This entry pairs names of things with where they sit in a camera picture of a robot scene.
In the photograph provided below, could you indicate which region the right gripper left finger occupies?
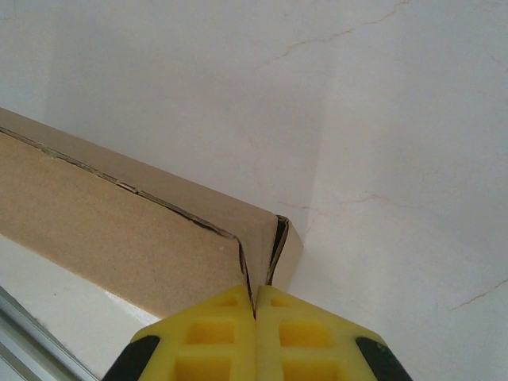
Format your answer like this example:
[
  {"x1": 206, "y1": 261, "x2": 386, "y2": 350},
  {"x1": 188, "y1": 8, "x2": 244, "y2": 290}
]
[{"x1": 102, "y1": 284, "x2": 257, "y2": 381}]

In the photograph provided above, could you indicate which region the brown cardboard box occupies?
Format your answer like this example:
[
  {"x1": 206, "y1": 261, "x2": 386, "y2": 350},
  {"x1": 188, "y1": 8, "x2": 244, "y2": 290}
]
[{"x1": 0, "y1": 106, "x2": 305, "y2": 321}]

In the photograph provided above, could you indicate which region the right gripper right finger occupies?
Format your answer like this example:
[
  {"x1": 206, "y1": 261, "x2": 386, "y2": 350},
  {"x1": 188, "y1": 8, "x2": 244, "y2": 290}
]
[{"x1": 256, "y1": 284, "x2": 416, "y2": 381}]

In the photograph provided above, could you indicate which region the aluminium frame rail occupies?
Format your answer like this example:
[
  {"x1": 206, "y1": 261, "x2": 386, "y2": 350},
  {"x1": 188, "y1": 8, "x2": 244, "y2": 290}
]
[{"x1": 0, "y1": 284, "x2": 102, "y2": 381}]

